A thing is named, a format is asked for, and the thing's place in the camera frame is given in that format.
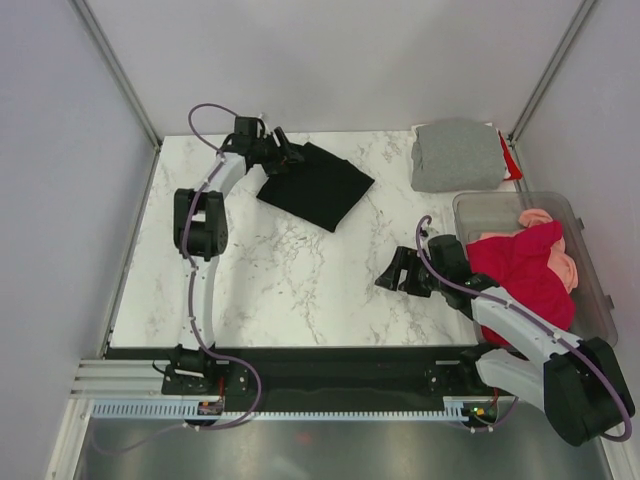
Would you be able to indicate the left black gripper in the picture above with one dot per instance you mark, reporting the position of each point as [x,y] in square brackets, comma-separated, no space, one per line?
[285,154]

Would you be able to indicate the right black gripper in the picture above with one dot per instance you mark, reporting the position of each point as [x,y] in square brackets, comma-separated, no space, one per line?
[404,258]

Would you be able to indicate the black t-shirt blue logo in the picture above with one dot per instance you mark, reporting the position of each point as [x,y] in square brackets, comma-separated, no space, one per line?
[321,189]

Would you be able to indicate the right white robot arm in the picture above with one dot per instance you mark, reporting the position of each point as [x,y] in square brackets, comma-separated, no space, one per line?
[576,383]

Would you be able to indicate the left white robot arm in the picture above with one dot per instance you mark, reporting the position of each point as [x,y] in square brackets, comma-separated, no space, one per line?
[200,228]

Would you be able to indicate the clear plastic bin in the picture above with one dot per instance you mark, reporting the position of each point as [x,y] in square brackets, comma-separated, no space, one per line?
[477,213]

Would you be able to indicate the magenta t-shirt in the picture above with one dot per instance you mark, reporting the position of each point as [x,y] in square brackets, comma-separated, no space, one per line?
[519,263]

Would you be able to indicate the folded grey t-shirt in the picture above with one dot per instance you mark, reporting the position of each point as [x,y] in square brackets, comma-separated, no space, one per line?
[456,155]

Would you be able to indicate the salmon pink t-shirt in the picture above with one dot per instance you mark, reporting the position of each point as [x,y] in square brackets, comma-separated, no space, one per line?
[559,261]

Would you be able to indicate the folded red t-shirt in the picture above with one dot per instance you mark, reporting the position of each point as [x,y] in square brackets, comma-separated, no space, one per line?
[513,171]

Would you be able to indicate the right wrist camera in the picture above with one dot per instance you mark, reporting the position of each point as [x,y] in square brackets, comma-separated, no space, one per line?
[445,249]

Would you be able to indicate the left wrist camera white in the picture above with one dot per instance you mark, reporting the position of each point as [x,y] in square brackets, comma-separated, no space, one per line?
[252,127]

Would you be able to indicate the left aluminium frame post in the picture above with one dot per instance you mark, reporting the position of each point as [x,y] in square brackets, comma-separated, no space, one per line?
[98,37]

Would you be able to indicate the aluminium frame post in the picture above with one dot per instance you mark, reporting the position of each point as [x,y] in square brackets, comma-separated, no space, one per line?
[98,37]
[577,23]

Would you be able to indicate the right aluminium frame post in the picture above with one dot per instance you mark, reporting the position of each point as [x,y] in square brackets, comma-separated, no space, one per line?
[577,23]

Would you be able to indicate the slotted white cable duct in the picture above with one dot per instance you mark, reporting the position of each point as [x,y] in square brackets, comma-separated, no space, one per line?
[449,409]

